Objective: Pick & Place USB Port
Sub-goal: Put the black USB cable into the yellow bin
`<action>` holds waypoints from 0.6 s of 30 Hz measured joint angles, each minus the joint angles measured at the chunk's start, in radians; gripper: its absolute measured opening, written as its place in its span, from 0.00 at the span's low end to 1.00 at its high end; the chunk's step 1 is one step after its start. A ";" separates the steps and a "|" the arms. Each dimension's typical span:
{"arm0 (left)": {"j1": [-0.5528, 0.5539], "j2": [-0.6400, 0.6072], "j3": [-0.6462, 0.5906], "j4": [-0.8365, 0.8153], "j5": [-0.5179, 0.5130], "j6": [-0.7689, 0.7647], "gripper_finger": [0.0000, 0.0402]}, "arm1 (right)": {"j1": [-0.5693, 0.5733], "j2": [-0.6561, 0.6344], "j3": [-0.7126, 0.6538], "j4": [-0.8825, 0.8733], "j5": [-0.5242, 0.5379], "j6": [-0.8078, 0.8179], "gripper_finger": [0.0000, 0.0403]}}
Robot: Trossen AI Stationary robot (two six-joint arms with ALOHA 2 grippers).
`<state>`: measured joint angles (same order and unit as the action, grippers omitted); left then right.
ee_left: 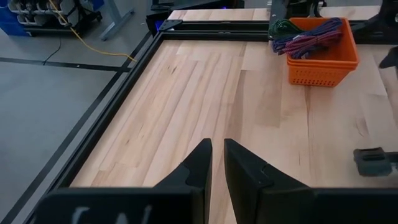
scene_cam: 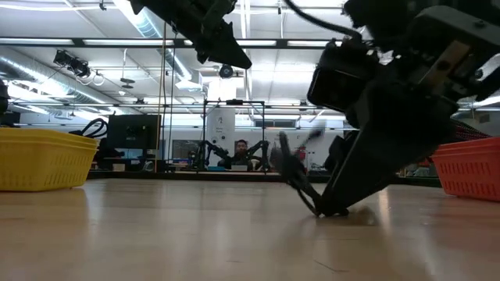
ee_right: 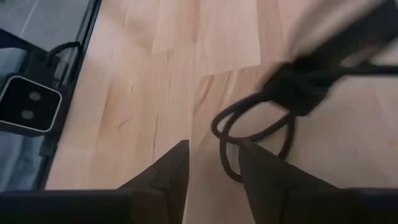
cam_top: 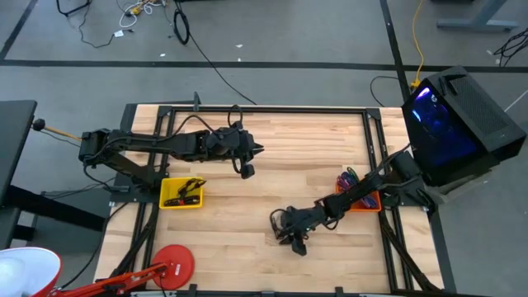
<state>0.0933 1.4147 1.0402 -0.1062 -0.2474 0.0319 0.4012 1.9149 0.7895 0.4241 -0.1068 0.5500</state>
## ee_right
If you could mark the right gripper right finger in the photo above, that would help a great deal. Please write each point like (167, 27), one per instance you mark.
(267, 186)

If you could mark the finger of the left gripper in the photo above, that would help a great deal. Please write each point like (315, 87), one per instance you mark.
(373, 43)
(360, 25)

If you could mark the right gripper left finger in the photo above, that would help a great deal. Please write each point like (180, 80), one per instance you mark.
(168, 186)

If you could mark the black metal table frame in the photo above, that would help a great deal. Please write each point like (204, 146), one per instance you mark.
(86, 37)

